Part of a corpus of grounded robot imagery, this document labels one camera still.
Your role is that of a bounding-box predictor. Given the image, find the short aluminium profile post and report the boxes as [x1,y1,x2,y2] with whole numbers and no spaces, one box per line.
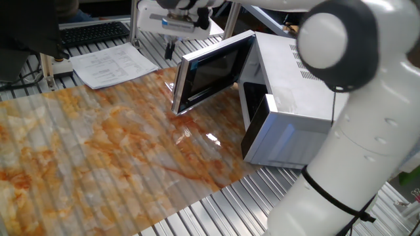
[39,53,56,90]

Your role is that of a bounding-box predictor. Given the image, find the black computer keyboard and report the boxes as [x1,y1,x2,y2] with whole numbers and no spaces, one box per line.
[58,21,131,49]

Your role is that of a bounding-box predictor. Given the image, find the seated person in background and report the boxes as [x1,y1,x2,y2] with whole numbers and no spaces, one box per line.
[54,0,96,24]

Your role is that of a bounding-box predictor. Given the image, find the orange marble pattern mat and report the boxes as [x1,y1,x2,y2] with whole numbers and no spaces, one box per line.
[0,67,263,236]

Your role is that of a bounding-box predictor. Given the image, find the white stand with metal plate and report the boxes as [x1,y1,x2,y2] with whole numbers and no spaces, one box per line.
[209,18,225,37]

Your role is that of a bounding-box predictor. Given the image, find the silver microwave oven body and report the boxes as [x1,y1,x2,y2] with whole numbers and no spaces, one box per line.
[238,31,349,170]

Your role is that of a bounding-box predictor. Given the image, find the aluminium frame post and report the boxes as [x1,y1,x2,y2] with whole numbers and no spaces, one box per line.
[128,0,143,50]
[222,1,243,41]

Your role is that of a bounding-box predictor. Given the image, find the printed white paper sheets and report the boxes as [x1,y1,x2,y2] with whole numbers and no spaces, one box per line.
[69,42,159,90]

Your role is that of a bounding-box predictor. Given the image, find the black glass microwave door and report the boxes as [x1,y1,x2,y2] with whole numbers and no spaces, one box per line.
[171,29,257,115]

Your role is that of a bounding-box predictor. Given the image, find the green mat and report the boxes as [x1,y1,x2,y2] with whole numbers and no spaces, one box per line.
[398,166,420,186]

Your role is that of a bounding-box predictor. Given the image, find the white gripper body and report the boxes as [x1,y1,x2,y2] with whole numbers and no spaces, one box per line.
[136,0,213,41]

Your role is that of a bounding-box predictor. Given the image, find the silver wrist bracket blue caps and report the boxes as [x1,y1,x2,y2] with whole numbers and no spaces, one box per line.
[161,12,198,33]

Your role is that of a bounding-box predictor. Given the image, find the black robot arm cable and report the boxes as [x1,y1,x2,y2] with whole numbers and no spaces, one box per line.
[301,91,377,236]

